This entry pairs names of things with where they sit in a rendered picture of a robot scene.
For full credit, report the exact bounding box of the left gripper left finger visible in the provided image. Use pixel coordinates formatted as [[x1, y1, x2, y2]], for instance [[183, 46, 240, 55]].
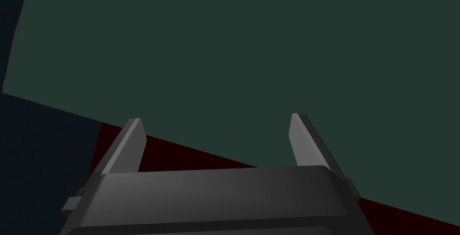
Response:
[[88, 118, 147, 182]]

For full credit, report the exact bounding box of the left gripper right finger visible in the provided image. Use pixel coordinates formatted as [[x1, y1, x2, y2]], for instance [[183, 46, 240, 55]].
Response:
[[288, 112, 346, 180]]

